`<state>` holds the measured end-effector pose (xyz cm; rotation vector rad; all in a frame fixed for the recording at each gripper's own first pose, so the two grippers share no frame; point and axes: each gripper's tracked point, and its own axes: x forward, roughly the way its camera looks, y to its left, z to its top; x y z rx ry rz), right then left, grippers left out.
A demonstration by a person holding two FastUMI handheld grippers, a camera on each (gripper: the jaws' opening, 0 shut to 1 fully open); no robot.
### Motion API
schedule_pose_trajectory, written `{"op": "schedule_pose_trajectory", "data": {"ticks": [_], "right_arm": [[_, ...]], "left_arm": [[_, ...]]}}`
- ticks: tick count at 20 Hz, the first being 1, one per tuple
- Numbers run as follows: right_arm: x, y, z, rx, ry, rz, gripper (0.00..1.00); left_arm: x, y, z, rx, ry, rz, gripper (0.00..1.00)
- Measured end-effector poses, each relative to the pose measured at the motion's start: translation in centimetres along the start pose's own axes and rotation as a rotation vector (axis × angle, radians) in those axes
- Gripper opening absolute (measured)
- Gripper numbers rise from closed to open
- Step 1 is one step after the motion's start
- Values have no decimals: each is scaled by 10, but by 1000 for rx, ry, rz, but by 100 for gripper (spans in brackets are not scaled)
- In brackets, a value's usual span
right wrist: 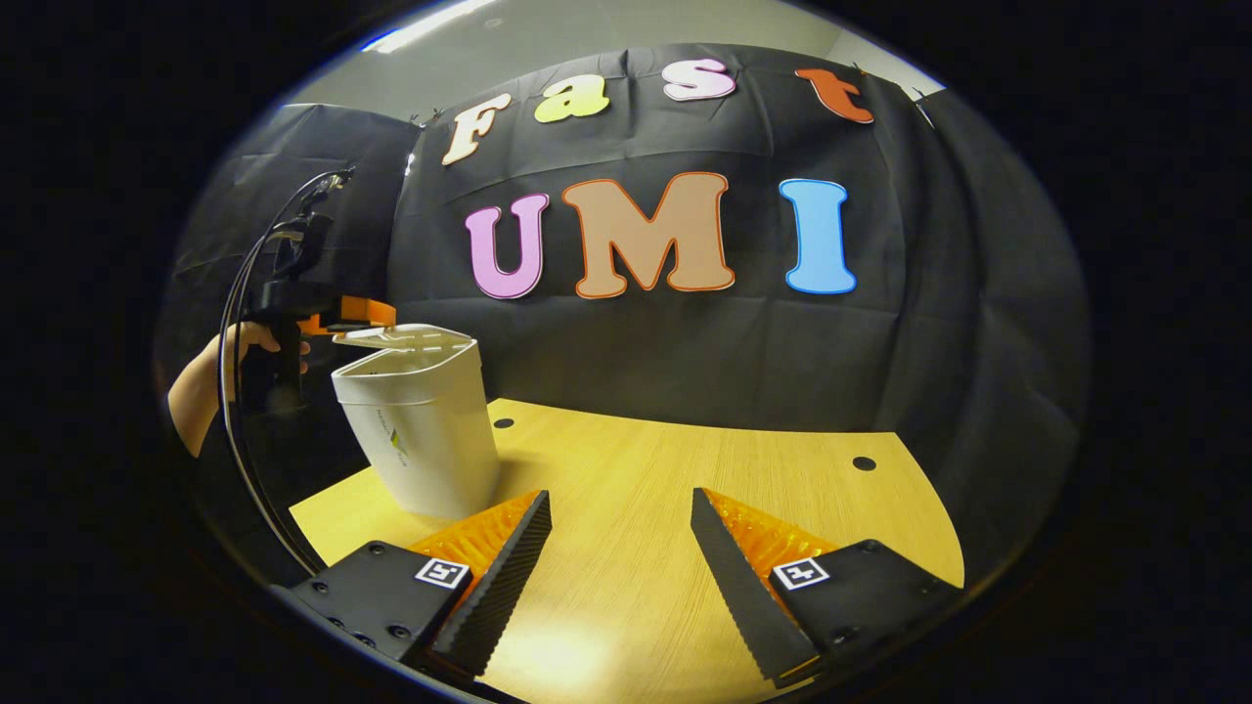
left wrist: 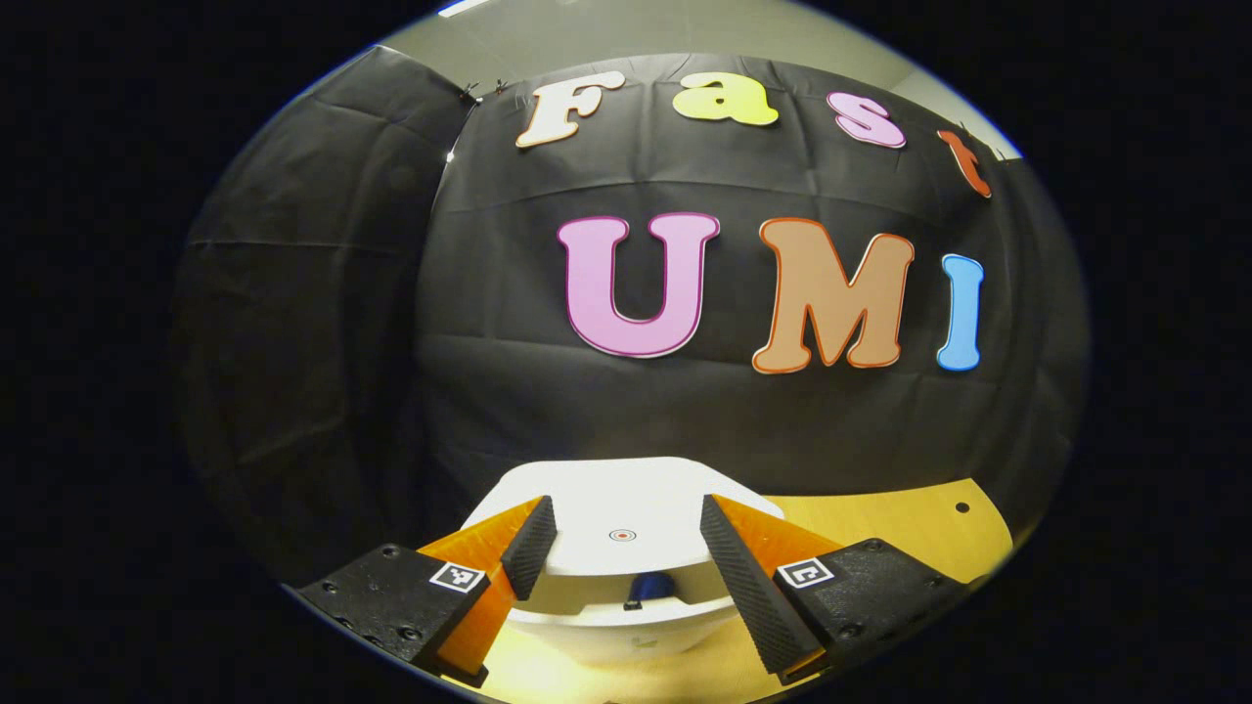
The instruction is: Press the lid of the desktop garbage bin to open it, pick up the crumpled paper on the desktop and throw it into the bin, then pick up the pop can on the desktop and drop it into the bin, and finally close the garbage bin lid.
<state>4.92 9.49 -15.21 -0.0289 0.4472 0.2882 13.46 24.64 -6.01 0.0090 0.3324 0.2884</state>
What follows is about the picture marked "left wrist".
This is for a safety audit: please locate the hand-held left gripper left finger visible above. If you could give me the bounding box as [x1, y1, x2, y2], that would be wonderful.
[296, 495, 559, 688]

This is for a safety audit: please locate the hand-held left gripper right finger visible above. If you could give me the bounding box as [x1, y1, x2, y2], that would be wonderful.
[699, 494, 969, 685]

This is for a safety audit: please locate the blue pop can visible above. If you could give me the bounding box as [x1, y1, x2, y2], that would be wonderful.
[626, 573, 678, 609]

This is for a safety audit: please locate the white desktop garbage bin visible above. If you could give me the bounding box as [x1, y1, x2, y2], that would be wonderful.
[460, 457, 786, 666]

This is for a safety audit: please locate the wooden desktop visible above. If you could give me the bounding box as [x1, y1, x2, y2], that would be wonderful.
[450, 477, 1015, 704]

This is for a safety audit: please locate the black backdrop cloth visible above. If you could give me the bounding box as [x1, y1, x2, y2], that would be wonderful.
[171, 44, 1092, 588]

